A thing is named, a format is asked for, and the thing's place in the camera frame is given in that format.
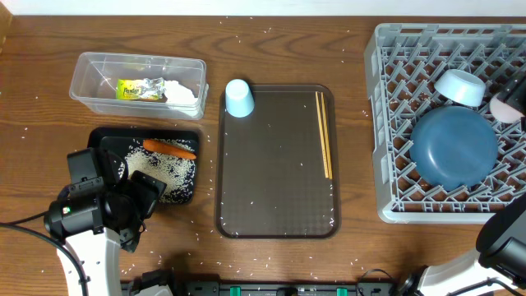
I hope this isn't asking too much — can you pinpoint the pink cup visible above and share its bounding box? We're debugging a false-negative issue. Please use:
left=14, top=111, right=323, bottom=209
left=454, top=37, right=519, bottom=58
left=489, top=92, right=525, bottom=124

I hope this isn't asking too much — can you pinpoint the light blue rice bowl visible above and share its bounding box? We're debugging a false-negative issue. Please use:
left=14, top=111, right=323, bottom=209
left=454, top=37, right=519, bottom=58
left=434, top=69, right=486, bottom=107

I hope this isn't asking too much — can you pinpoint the orange carrot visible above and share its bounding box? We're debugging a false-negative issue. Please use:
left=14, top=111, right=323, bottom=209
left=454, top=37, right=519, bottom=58
left=143, top=139, right=196, bottom=160

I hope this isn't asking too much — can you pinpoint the white rice pile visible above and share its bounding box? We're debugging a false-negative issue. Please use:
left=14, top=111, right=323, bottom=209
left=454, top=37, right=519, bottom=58
left=123, top=139, right=196, bottom=205

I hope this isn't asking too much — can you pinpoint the dark blue plate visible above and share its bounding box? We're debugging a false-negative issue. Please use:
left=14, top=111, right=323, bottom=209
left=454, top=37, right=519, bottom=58
left=409, top=106, right=498, bottom=191

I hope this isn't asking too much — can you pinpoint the green snack wrapper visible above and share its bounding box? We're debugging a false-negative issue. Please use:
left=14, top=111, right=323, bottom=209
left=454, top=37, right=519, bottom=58
left=116, top=79, right=144, bottom=100

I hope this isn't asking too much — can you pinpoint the white napkin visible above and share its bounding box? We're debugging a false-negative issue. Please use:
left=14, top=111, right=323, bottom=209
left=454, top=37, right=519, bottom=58
left=164, top=81, right=197, bottom=105

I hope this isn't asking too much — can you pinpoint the light blue cup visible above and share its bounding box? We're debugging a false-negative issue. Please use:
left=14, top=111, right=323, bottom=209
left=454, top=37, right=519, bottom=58
left=225, top=79, right=255, bottom=118

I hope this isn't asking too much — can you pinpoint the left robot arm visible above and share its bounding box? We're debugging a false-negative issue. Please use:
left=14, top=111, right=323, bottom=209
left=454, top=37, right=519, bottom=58
left=44, top=148, right=166, bottom=295

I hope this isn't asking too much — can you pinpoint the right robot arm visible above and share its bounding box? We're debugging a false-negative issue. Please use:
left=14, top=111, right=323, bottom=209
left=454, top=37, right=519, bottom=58
left=392, top=69, right=525, bottom=295

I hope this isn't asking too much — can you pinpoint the black waste tray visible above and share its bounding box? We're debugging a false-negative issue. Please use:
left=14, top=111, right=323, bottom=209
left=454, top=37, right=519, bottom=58
left=86, top=127, right=201, bottom=205

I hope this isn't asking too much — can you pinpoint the grey dishwasher rack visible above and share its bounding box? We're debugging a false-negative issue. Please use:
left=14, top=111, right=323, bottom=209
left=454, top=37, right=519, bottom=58
left=364, top=23, right=525, bottom=224

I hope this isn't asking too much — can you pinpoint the clear plastic bin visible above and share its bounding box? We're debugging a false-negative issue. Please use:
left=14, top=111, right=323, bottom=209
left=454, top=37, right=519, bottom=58
left=69, top=52, right=209, bottom=120

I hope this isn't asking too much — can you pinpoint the brown serving tray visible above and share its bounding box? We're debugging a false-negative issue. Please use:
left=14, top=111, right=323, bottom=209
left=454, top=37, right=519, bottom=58
left=215, top=85, right=341, bottom=239

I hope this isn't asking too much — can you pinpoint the right wooden chopstick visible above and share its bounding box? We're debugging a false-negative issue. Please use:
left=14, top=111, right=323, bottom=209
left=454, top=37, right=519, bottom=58
left=321, top=92, right=333, bottom=180

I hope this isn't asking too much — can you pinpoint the wooden chopstick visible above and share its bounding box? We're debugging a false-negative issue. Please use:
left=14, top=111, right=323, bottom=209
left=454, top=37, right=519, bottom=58
left=315, top=91, right=329, bottom=178
left=321, top=92, right=333, bottom=180

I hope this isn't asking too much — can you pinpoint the left wooden chopstick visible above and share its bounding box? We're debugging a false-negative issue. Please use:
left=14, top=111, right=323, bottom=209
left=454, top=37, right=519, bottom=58
left=315, top=91, right=329, bottom=178

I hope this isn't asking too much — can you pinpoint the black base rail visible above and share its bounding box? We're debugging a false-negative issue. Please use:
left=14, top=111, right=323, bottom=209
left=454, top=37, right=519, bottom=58
left=121, top=270, right=395, bottom=296

